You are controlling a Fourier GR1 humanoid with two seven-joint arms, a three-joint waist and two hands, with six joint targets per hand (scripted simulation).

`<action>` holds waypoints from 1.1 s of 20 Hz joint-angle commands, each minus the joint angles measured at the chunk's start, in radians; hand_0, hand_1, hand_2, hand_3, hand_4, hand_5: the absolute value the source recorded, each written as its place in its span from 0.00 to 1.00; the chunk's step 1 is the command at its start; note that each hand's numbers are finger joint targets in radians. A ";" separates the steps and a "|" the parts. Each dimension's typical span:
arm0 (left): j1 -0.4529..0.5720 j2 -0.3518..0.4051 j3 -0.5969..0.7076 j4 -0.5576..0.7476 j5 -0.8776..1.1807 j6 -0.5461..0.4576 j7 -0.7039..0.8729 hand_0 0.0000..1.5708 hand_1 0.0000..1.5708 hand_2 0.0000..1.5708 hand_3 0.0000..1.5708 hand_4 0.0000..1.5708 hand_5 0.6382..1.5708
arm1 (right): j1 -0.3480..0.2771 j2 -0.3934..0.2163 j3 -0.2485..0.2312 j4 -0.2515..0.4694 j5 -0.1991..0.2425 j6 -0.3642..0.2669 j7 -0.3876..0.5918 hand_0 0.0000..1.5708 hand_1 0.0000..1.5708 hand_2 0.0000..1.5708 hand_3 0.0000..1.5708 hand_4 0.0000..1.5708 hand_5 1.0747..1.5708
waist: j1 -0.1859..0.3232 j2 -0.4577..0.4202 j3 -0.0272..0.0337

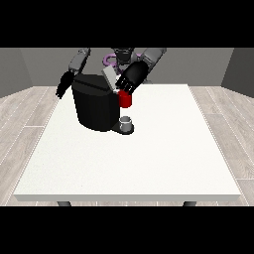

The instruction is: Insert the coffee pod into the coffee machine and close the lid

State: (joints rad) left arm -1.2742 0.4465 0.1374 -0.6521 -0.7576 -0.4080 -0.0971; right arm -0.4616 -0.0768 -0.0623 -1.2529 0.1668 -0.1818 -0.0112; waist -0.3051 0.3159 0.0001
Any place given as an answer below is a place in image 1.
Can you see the small grey cup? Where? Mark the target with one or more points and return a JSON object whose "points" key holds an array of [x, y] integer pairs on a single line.
{"points": [[126, 123]]}

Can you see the pale grey machine lid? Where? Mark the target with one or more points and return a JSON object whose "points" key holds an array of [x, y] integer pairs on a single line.
{"points": [[108, 74]]}

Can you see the grey robot trunk, purple rings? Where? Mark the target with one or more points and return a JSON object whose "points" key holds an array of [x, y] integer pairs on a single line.
{"points": [[123, 57]]}

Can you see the black coffee machine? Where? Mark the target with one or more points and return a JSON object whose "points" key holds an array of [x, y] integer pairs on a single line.
{"points": [[94, 105]]}

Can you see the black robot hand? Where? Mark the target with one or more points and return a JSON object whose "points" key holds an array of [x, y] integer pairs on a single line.
{"points": [[64, 83], [135, 74]]}

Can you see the dark table leg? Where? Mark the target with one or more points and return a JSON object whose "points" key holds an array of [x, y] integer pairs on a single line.
{"points": [[190, 203], [64, 203]]}

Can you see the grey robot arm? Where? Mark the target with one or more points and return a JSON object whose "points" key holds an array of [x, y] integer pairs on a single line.
{"points": [[154, 56], [78, 61]]}

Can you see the red pod holder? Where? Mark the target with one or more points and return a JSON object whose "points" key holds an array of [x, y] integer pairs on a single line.
{"points": [[125, 100]]}

